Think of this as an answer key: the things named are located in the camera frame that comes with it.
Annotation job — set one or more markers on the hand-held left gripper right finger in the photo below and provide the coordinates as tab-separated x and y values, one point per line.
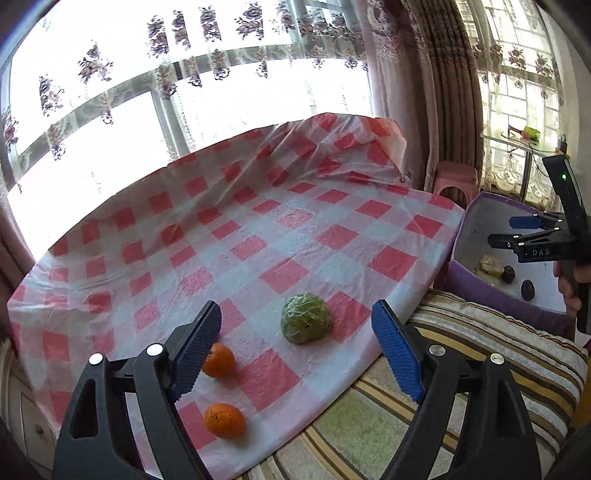
399	350

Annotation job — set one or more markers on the white carved cabinet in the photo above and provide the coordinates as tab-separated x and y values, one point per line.
32	424

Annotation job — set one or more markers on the glass side table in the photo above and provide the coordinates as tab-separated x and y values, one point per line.
521	143

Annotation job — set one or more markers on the red checked plastic tablecloth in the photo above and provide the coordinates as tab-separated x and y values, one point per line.
300	230

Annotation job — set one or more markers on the pink plastic stool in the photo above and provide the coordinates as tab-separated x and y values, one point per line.
455	177

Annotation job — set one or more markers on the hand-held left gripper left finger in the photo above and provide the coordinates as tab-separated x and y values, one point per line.
196	346

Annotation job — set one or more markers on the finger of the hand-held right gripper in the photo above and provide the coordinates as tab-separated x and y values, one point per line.
526	222
503	240

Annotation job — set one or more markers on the plastic-wrapped round green fruit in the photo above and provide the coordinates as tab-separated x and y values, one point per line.
306	318

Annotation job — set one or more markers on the person's right hand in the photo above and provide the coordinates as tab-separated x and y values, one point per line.
565	286

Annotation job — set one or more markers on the pink patterned curtain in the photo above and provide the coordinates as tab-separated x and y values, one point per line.
415	69

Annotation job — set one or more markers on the orange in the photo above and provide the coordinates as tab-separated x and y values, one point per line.
220	362
225	420

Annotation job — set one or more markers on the green plastic item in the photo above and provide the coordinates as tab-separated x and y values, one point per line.
531	134

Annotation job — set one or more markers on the dark purple passion fruit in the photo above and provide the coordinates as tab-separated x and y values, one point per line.
527	289
508	273

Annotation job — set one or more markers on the plastic-wrapped yellow fruit wedge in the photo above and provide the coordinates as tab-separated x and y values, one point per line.
490	266

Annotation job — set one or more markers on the sheer floral curtain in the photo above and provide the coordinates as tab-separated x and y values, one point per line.
184	69
517	69

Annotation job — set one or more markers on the purple box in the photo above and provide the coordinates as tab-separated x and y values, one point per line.
489	217

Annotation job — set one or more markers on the striped cushion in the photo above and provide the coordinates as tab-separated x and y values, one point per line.
531	350

